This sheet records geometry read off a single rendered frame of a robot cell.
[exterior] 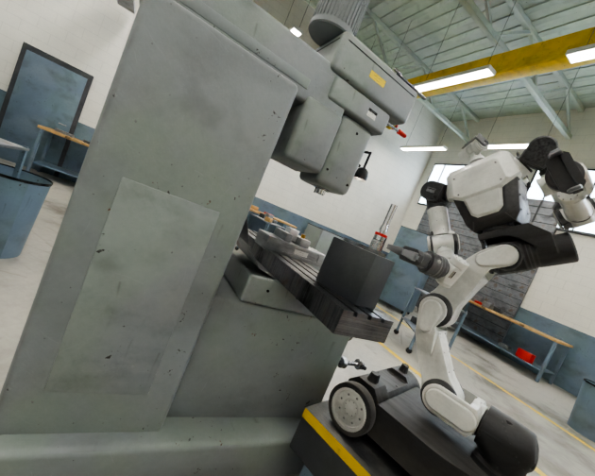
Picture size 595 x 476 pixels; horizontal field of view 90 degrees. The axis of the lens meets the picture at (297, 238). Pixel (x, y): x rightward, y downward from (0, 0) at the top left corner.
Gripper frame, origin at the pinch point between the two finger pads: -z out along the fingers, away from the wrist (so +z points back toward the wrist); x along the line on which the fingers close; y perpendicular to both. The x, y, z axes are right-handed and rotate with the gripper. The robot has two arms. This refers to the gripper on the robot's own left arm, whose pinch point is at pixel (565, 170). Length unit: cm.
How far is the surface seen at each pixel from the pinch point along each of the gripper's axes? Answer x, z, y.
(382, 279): -12, -8, -57
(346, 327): -22, -29, -63
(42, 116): 479, 14, -613
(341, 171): 39, 9, -65
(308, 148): 47, -10, -65
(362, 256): -2, -14, -58
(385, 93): 63, 20, -37
